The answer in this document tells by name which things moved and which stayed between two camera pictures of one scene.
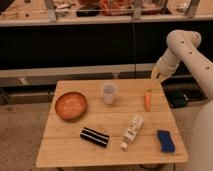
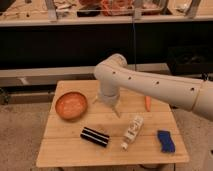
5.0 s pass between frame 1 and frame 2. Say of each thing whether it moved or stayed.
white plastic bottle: stayed
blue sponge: stayed
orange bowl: stayed
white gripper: moved
